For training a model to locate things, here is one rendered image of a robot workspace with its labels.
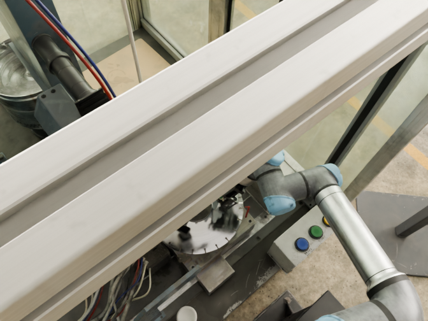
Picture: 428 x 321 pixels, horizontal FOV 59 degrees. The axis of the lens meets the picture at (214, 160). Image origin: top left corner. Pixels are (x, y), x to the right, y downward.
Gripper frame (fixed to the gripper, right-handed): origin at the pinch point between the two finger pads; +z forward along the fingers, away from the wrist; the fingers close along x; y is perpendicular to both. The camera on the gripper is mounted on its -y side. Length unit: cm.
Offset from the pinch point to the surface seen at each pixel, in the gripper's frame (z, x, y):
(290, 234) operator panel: -6.6, 31.1, 4.2
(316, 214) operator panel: -12.6, 38.2, -4.1
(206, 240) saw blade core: 4.6, 4.4, 12.5
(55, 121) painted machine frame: -28, -52, 19
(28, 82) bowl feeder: 25, -68, -33
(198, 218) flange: 4.4, 0.2, 5.9
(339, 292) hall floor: 46, 115, -13
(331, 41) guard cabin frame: -88, -42, 55
